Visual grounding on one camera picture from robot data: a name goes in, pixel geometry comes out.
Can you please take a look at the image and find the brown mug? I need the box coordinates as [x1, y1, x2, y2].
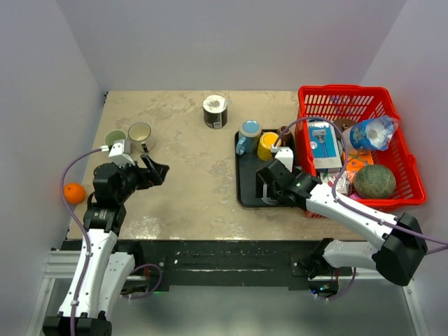
[277, 125, 293, 147]

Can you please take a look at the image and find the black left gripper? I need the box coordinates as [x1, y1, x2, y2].
[115, 153, 168, 202]

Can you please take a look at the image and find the brown tape roll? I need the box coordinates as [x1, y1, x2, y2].
[334, 118, 357, 132]

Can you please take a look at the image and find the yellow mug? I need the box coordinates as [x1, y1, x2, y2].
[257, 132, 279, 161]

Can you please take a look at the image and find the black tray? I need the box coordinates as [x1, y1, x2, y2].
[235, 137, 307, 210]

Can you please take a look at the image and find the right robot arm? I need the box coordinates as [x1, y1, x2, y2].
[256, 159, 428, 286]

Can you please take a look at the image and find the green melon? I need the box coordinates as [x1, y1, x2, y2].
[353, 164, 397, 200]

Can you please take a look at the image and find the black can with white lid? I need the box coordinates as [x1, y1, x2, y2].
[202, 94, 228, 130]

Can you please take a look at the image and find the green mug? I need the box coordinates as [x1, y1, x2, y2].
[104, 129, 127, 148]

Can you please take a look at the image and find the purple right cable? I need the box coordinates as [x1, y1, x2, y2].
[272, 116, 448, 255]

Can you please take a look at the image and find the orange packet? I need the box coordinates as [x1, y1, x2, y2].
[342, 152, 374, 177]

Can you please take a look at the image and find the toilet paper roll pack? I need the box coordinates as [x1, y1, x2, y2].
[343, 115, 399, 154]

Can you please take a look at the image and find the red plastic basket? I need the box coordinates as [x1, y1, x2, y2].
[297, 85, 426, 212]

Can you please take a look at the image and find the aluminium frame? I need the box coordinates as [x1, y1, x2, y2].
[26, 250, 80, 336]

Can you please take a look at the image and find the small snack packet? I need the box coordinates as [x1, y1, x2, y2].
[319, 171, 353, 196]

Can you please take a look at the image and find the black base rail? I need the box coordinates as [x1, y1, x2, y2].
[59, 239, 354, 292]

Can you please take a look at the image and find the razor package box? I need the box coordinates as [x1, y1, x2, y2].
[307, 120, 342, 173]

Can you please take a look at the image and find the blue butterfly mug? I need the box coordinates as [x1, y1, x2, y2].
[235, 120, 262, 155]

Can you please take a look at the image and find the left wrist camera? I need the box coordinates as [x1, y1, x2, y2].
[108, 139, 135, 167]

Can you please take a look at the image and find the cream enamel mug black rim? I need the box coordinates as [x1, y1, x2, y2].
[127, 122, 155, 153]

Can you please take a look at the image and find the orange fruit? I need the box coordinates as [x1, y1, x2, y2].
[63, 183, 86, 205]

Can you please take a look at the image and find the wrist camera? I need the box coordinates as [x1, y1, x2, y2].
[270, 146, 294, 172]
[108, 139, 135, 167]

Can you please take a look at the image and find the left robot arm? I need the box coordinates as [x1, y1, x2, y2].
[43, 154, 169, 335]

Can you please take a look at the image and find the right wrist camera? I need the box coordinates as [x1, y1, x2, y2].
[270, 146, 294, 172]

